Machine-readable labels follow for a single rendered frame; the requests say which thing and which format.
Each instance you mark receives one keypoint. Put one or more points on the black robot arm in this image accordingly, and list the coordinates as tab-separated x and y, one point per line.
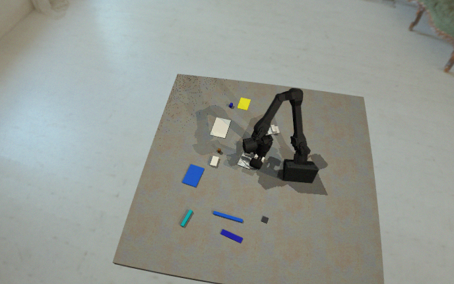
260	140

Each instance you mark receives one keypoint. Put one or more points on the teal flat bar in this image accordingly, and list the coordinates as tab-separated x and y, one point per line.
186	218

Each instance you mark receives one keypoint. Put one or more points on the yellow flat plate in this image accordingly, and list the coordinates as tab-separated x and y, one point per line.
244	103

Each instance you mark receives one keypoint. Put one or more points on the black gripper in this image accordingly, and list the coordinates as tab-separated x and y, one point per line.
256	163

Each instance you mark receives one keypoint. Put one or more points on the white flat rectangular plate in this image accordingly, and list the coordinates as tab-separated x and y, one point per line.
220	127

